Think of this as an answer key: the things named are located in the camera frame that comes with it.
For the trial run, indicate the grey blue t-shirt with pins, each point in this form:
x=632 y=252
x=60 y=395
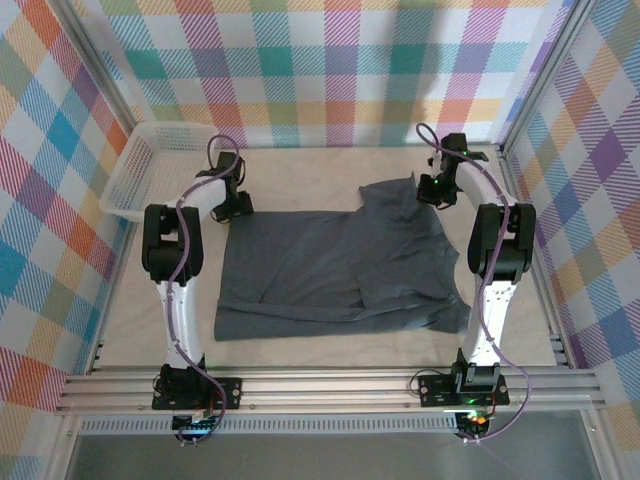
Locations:
x=310 y=270

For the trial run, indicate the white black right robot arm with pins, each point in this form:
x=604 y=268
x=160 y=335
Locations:
x=495 y=320

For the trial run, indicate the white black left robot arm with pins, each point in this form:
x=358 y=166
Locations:
x=187 y=325

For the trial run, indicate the white plastic mesh basket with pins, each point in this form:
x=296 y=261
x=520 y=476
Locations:
x=150 y=165

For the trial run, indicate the plaid backdrop cloth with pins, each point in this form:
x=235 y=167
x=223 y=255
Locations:
x=40 y=200
x=320 y=75
x=600 y=200

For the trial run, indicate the left controller circuit board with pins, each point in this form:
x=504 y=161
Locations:
x=197 y=424

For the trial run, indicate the controller circuit board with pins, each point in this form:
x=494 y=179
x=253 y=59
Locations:
x=472 y=420
x=197 y=424

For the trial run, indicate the right controller circuit board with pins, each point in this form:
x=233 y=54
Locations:
x=472 y=420

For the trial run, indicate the grey metal panel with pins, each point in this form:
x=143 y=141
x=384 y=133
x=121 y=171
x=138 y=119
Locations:
x=325 y=460

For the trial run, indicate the aluminium corner post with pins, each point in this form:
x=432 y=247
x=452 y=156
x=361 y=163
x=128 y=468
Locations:
x=554 y=50
x=97 y=55

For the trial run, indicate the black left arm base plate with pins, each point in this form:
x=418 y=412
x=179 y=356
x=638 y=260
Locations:
x=227 y=392

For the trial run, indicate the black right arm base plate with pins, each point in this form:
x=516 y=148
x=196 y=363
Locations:
x=435 y=392

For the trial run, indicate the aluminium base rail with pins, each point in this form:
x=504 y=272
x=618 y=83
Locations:
x=325 y=395

